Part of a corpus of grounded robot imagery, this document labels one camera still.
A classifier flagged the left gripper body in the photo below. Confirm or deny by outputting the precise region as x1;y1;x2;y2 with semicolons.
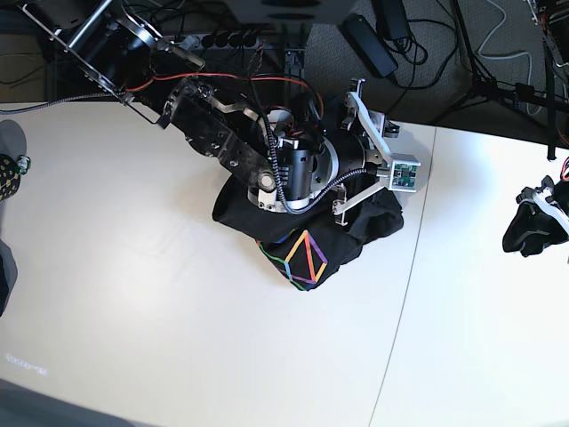
516;175;569;231

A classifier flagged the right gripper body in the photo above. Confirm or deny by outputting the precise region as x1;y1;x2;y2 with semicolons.
333;78;400;226

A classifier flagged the dark grey T-shirt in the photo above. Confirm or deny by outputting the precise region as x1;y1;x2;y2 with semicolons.
212;177;404;291

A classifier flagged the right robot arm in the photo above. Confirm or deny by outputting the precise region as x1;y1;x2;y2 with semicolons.
17;1;421;224

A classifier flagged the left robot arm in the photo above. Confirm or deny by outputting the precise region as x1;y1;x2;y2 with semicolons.
502;1;568;257

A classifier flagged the black power adapter brick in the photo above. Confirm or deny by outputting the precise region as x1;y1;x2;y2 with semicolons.
340;14;398;78

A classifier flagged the black tripod stand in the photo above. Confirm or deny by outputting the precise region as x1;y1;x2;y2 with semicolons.
431;1;568;147

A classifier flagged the grey monitor base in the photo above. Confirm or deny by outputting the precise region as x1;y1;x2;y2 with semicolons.
225;0;356;24

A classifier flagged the white power strip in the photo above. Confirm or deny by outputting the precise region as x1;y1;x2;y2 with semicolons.
176;29;260;50

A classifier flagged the black patterned cup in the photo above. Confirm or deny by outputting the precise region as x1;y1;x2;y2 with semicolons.
0;154;21;202

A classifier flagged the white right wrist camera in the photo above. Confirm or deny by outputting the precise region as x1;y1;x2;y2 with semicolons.
388;153;421;193

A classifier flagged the aluminium frame post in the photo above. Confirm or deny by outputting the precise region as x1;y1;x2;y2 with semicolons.
283;46;305;79

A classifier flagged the grey white cable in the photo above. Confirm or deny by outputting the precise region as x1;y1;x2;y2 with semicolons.
451;0;546;117

